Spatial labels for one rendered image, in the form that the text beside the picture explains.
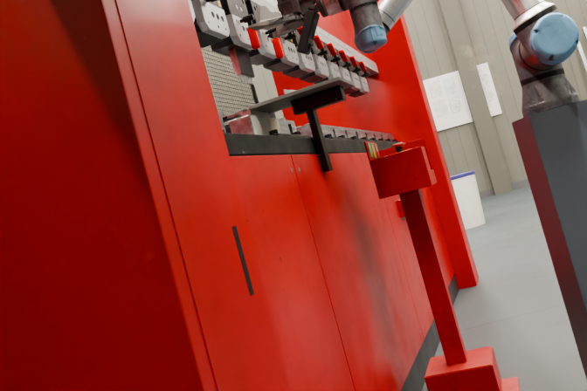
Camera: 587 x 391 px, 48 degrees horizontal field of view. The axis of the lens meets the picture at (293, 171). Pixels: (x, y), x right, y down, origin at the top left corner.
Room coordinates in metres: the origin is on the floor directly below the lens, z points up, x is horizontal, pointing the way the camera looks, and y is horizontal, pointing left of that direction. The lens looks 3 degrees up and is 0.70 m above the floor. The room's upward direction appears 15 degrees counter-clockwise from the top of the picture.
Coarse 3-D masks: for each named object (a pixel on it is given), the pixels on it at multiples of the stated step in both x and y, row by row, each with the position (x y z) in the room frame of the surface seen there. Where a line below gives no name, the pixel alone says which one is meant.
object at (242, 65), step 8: (232, 56) 1.83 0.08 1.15; (240, 56) 1.86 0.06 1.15; (248, 56) 1.92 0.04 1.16; (232, 64) 1.84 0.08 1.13; (240, 64) 1.84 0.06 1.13; (248, 64) 1.90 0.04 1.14; (240, 72) 1.83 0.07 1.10; (248, 72) 1.88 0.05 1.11; (240, 80) 1.83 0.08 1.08; (248, 80) 1.89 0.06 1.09
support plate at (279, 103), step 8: (328, 80) 1.72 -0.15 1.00; (336, 80) 1.71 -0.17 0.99; (344, 80) 1.76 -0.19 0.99; (304, 88) 1.74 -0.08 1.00; (312, 88) 1.73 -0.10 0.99; (320, 88) 1.76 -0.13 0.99; (344, 88) 1.87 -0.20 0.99; (280, 96) 1.76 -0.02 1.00; (288, 96) 1.75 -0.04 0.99; (296, 96) 1.78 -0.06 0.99; (256, 104) 1.78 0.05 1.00; (264, 104) 1.77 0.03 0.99; (272, 104) 1.80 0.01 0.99; (280, 104) 1.84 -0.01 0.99; (288, 104) 1.88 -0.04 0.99; (272, 112) 1.94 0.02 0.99
